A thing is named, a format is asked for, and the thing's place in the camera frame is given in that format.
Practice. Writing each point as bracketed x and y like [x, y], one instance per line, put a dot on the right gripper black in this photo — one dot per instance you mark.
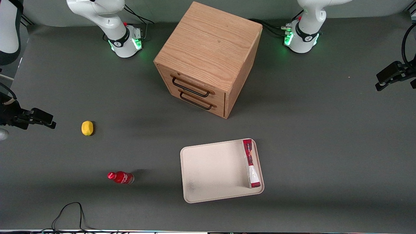
[9, 114]

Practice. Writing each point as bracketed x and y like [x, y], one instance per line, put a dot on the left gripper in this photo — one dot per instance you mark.
[400, 69]

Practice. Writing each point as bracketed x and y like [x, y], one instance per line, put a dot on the red cookie box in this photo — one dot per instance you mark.
[250, 159]

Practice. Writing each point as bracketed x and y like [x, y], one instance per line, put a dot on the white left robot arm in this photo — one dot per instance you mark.
[305, 42]

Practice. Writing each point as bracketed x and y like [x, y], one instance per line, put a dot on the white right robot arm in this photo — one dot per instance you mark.
[120, 42]

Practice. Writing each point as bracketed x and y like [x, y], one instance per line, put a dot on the beige plastic tray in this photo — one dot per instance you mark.
[211, 170]

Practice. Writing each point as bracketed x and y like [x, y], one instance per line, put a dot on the yellow lemon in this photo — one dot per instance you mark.
[87, 128]

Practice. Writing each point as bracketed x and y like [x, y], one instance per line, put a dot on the red soda bottle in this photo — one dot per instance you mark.
[122, 177]

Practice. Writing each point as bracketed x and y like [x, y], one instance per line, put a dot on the wooden drawer front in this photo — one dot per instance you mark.
[169, 85]
[217, 97]

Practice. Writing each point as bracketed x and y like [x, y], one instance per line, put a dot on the wooden two-drawer cabinet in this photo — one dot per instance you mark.
[208, 48]

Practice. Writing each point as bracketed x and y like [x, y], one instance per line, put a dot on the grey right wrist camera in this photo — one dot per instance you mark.
[2, 134]

